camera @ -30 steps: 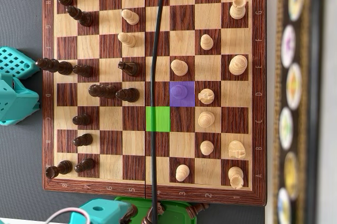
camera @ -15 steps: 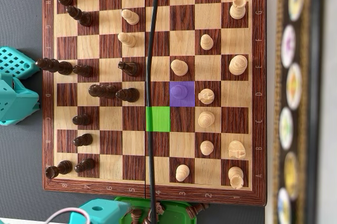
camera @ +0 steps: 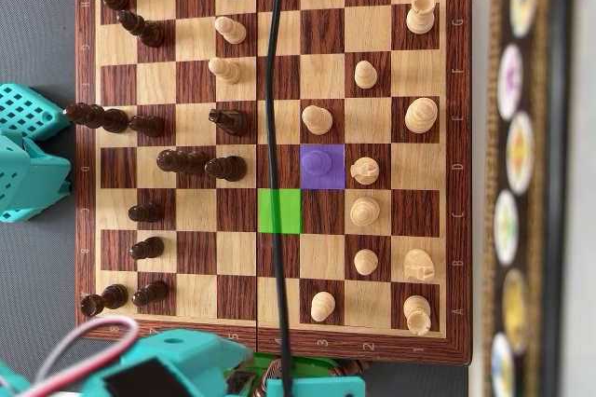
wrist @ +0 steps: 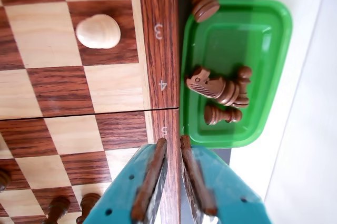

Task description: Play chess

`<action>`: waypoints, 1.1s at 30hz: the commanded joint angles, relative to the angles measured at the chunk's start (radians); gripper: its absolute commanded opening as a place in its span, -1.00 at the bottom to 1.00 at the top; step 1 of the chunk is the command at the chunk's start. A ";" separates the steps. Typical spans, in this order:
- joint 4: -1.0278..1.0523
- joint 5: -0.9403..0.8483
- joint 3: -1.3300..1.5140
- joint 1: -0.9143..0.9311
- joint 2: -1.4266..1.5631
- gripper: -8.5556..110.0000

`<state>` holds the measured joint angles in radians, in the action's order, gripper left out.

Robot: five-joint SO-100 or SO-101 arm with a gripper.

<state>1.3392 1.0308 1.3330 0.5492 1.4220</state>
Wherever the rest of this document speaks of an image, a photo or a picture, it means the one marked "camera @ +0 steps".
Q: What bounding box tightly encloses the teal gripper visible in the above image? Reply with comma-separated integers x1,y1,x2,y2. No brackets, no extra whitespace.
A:
195,354,255,397

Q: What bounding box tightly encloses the dark wooden pawn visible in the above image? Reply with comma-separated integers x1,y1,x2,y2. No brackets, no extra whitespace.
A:
131,280,169,308
129,236,165,262
228,370,254,393
128,115,165,138
128,200,163,225

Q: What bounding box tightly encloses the light wooden pawn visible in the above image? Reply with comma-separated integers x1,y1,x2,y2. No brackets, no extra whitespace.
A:
207,56,242,86
354,60,378,89
353,248,379,276
301,104,334,136
213,15,247,46
310,291,336,323
300,148,332,178

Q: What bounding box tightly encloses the dark wooden chess piece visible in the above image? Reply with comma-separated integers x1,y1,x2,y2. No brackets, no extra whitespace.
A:
328,359,373,379

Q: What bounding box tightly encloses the wooden chess board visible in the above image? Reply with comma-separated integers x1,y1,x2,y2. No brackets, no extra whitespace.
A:
74,0,474,368

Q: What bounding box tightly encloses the green plastic tray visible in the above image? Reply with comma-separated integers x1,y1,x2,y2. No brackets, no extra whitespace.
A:
222,350,350,389

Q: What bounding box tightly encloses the light wooden rook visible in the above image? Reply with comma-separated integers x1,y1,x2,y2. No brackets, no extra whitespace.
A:
405,0,438,35
402,294,432,337

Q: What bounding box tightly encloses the dark wooden queen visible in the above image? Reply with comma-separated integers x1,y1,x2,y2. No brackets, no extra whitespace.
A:
156,148,210,177

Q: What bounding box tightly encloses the light wooden knight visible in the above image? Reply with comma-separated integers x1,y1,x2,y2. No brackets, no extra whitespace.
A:
349,157,380,185
402,248,436,282

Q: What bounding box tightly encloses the dark wooden king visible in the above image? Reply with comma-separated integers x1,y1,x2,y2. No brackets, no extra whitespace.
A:
62,103,130,133

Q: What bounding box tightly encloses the light wooden king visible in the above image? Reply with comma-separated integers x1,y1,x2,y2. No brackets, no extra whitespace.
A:
403,96,439,135

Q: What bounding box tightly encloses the black gold patterned game box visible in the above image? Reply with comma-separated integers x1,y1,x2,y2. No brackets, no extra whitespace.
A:
481,0,573,397

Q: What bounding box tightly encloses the grey table mat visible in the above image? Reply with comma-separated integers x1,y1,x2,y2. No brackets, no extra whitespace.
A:
0,0,472,397

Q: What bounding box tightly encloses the long red white black cable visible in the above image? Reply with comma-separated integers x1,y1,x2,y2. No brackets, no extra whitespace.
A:
34,315,141,387

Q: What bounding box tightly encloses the teal camera mount with board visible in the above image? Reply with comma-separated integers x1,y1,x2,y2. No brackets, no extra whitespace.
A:
264,375,367,397

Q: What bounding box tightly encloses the black camera cable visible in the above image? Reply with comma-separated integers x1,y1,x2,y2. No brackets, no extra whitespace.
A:
264,0,294,397

